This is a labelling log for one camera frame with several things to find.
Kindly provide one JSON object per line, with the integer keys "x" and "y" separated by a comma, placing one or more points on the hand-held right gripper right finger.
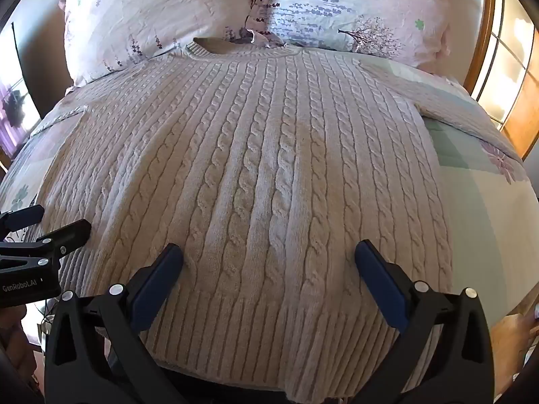
{"x": 381, "y": 283}

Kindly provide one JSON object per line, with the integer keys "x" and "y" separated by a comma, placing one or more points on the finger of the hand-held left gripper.
{"x": 25, "y": 215}
{"x": 69, "y": 234}

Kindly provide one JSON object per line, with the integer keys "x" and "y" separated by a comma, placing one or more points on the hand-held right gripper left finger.
{"x": 156, "y": 277}

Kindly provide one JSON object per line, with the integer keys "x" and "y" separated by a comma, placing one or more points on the purple curtain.
{"x": 11, "y": 126}

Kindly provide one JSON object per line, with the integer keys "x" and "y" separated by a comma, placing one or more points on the floral patchwork bed sheet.
{"x": 480, "y": 202}

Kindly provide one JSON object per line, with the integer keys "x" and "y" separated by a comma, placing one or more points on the pink floral pillow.
{"x": 151, "y": 17}
{"x": 362, "y": 8}

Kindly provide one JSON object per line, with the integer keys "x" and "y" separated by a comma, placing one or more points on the wooden headboard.
{"x": 501, "y": 63}

